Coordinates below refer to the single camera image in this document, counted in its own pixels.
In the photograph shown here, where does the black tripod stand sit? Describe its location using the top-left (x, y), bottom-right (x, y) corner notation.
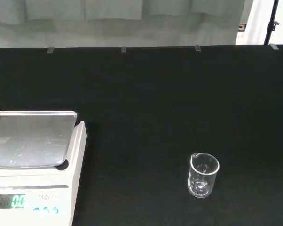
top-left (263, 0), bottom-right (280, 45)

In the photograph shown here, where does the pale grey backdrop curtain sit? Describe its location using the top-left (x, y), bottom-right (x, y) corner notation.
top-left (0, 0), bottom-right (254, 49)

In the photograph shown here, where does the black bench cloth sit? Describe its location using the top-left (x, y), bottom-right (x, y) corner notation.
top-left (0, 44), bottom-right (283, 226)

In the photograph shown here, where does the white electronic balance steel pan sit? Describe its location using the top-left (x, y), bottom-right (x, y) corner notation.
top-left (0, 110), bottom-right (87, 226)

